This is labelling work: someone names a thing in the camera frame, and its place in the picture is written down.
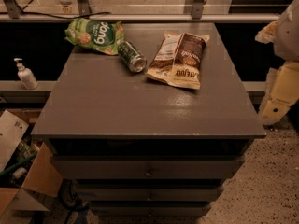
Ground grey metal rail shelf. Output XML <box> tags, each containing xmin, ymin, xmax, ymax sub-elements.
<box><xmin>0</xmin><ymin>79</ymin><xmax>59</xmax><ymax>105</ymax></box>

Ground white pump bottle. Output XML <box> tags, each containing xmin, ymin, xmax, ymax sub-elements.
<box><xmin>14</xmin><ymin>58</ymin><xmax>38</xmax><ymax>90</ymax></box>

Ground green dang chips bag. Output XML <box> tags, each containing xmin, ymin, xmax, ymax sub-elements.
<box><xmin>64</xmin><ymin>18</ymin><xmax>124</xmax><ymax>55</ymax></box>

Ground brown white snack bag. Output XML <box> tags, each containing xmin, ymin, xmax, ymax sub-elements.
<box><xmin>145</xmin><ymin>32</ymin><xmax>210</xmax><ymax>90</ymax></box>

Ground green soda can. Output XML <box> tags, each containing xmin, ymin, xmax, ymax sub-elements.
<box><xmin>118</xmin><ymin>41</ymin><xmax>147</xmax><ymax>73</ymax></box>

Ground grey drawer cabinet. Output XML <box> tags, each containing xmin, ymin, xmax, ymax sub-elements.
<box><xmin>33</xmin><ymin>23</ymin><xmax>265</xmax><ymax>217</ymax></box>

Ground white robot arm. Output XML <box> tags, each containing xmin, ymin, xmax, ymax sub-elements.
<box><xmin>255</xmin><ymin>0</ymin><xmax>299</xmax><ymax>125</ymax></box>

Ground black cable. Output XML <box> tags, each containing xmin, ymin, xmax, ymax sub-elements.
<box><xmin>18</xmin><ymin>0</ymin><xmax>111</xmax><ymax>20</ymax></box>

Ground open cardboard box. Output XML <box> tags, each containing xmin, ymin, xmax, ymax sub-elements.
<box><xmin>0</xmin><ymin>110</ymin><xmax>63</xmax><ymax>215</ymax></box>

